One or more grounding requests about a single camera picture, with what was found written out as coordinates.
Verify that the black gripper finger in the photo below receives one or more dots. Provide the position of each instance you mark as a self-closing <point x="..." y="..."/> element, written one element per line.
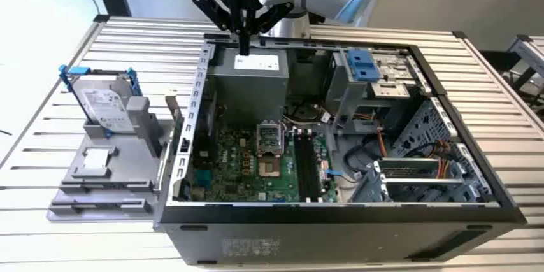
<point x="216" y="7"/>
<point x="268" y="17"/>

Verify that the green RAM stick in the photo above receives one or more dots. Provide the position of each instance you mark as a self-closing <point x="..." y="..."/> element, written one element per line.
<point x="112" y="204"/>

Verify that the black RAM slot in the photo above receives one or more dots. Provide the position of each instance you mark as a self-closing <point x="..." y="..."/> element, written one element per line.
<point x="311" y="163"/>
<point x="299" y="163"/>
<point x="304" y="163"/>

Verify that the grey power supply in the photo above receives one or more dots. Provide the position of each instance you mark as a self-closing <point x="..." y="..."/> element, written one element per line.
<point x="251" y="93"/>

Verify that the blue drive bay latch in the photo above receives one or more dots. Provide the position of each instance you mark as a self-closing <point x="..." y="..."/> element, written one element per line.
<point x="362" y="65"/>

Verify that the black round speaker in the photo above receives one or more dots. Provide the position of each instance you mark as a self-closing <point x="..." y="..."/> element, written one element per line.
<point x="307" y="112"/>

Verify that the grey metal drive cage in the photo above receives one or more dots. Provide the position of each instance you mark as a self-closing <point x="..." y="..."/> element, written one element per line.
<point x="344" y="100"/>

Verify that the hard disk in blue carrier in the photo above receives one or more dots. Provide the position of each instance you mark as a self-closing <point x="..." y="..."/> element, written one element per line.
<point x="106" y="106"/>

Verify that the CPU socket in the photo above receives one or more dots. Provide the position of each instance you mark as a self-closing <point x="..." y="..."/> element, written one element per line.
<point x="270" y="167"/>

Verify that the green motherboard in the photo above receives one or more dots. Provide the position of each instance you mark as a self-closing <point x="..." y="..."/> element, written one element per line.
<point x="238" y="173"/>

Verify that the grey parts rack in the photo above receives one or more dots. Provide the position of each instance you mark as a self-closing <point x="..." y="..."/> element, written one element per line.
<point x="127" y="157"/>

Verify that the blue expansion slot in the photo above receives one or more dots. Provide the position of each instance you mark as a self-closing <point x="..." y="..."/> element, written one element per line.
<point x="204" y="179"/>

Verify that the silver CPU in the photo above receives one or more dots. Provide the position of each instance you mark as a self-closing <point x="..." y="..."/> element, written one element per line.
<point x="96" y="159"/>

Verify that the metal slat table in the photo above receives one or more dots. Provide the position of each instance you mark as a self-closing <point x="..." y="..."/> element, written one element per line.
<point x="527" y="46"/>

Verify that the metal disk bay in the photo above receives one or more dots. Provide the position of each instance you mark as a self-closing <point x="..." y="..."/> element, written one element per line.
<point x="416" y="181"/>

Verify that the black open PC case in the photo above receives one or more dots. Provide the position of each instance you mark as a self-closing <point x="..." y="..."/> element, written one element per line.
<point x="298" y="237"/>

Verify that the graphics card with metal bracket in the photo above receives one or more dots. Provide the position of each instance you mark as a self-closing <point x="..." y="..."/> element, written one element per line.
<point x="176" y="116"/>

